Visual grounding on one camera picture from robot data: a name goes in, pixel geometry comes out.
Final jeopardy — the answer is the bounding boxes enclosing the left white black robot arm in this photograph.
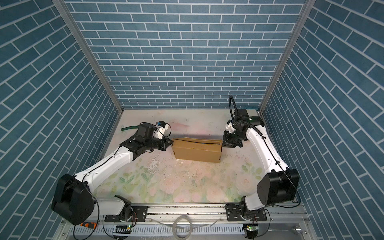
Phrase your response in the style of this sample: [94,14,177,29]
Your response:
[51,121,173,226]

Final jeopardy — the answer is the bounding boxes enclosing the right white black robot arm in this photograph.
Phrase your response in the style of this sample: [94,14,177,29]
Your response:
[223,109,300,221]

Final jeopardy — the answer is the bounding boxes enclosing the brown cardboard box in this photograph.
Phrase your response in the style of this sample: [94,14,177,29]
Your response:
[172,138,223,163]

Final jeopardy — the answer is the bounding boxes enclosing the orange black screwdriver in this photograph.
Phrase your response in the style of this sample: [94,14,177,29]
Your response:
[80,222,98,229]

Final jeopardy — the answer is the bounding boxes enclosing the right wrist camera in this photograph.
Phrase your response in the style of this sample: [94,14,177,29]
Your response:
[226,121,236,134]

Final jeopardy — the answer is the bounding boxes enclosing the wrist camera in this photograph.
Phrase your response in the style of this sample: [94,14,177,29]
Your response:
[154,121,170,140]
[226,121,236,134]

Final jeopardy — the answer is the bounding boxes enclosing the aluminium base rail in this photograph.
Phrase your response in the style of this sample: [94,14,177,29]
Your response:
[53,203,317,240]

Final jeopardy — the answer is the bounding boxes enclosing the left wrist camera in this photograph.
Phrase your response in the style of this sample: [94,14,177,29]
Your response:
[154,121,170,140]

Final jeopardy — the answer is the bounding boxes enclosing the coiled grey cable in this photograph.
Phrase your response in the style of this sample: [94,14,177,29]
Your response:
[149,215,223,240]

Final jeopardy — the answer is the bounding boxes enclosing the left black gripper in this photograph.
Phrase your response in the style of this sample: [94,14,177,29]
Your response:
[144,135,174,151]

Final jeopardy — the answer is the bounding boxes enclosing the green handled pliers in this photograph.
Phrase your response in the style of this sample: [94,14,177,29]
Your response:
[121,126,139,132]

